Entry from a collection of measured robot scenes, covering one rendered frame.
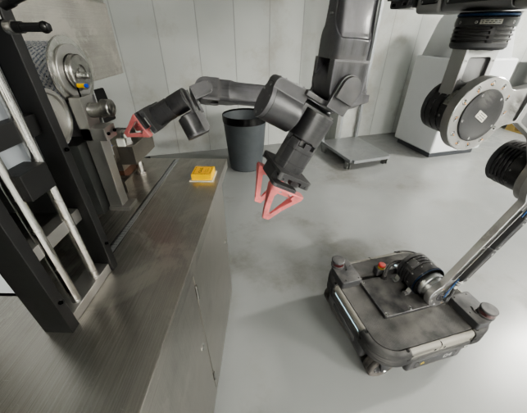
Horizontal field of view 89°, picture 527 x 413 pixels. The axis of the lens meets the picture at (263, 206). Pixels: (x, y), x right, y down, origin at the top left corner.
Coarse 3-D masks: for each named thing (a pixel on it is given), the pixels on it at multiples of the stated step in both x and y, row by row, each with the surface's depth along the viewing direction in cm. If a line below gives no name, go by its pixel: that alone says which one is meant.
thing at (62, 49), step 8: (56, 48) 57; (64, 48) 59; (72, 48) 61; (56, 56) 57; (64, 56) 59; (56, 64) 57; (56, 72) 57; (64, 80) 59; (72, 88) 62; (72, 96) 62
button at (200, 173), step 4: (196, 168) 95; (200, 168) 95; (204, 168) 95; (208, 168) 95; (212, 168) 95; (196, 172) 92; (200, 172) 92; (204, 172) 92; (208, 172) 92; (212, 172) 93; (192, 176) 91; (196, 176) 91; (200, 176) 91; (204, 176) 91; (208, 176) 91; (212, 176) 93
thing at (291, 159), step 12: (288, 132) 46; (288, 144) 45; (264, 156) 51; (276, 156) 47; (288, 156) 45; (300, 156) 45; (276, 168) 45; (288, 168) 46; (300, 168) 46; (300, 180) 45
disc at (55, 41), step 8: (56, 40) 57; (64, 40) 60; (72, 40) 62; (48, 48) 55; (80, 48) 65; (48, 56) 55; (48, 64) 56; (88, 64) 67; (48, 72) 56; (56, 80) 57; (64, 88) 60; (64, 96) 60
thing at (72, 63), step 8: (72, 56) 60; (80, 56) 62; (64, 64) 59; (72, 64) 59; (80, 64) 62; (64, 72) 59; (72, 72) 59; (72, 80) 60; (80, 80) 62; (88, 80) 65; (80, 88) 63; (88, 88) 65
